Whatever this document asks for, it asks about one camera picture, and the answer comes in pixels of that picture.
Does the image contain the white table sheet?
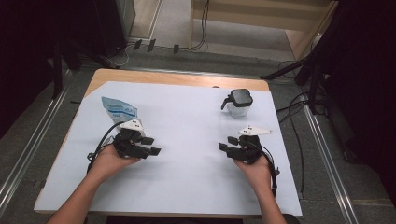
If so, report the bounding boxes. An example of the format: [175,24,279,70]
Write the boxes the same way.
[34,80,304,217]

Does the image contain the person's right hand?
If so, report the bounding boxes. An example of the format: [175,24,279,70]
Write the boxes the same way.
[233,154,273,193]

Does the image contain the blue and white pouch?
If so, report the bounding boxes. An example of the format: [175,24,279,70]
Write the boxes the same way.
[101,96,146,138]

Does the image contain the metal floor rail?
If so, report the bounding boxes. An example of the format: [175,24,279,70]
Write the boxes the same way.
[302,101,360,224]
[0,69,73,217]

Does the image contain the hanging black cable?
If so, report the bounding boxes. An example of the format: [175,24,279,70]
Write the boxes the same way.
[188,0,210,51]

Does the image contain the white floor cable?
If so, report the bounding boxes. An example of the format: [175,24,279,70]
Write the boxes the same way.
[104,42,135,68]

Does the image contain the left hand-held gripper black cable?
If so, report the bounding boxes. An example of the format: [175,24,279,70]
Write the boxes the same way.
[86,120,127,174]

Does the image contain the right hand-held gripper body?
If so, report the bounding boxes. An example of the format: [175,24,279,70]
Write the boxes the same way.
[226,125,275,165]

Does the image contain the black tripod stand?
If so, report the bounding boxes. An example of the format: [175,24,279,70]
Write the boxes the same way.
[260,0,396,116]

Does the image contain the dark cabinet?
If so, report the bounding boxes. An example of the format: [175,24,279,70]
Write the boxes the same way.
[92,0,136,58]

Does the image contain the hand-held gripper black cable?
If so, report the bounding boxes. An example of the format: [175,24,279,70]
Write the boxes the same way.
[86,120,127,174]
[247,142,280,198]

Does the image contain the person's left hand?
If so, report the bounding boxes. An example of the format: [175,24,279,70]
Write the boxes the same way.
[91,144,142,182]

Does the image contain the clear jar with black lid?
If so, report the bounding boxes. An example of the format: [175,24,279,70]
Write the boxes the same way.
[220,88,254,119]

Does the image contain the black floor cables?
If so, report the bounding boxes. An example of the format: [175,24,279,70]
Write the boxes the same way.
[275,60,310,196]

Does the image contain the right hand-held gripper black cable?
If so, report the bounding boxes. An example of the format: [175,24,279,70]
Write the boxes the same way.
[247,142,280,198]

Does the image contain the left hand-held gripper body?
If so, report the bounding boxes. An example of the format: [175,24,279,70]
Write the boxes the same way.
[112,119,151,160]

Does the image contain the wooden table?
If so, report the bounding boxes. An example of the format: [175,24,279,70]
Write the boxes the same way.
[33,68,304,219]

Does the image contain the light wooden furniture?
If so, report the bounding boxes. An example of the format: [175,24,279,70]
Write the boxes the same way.
[189,0,340,61]

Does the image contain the black metal stand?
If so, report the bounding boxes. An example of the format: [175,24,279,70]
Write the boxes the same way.
[49,34,83,100]

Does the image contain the person's dark clothing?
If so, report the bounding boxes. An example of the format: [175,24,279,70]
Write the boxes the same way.
[106,215,245,224]

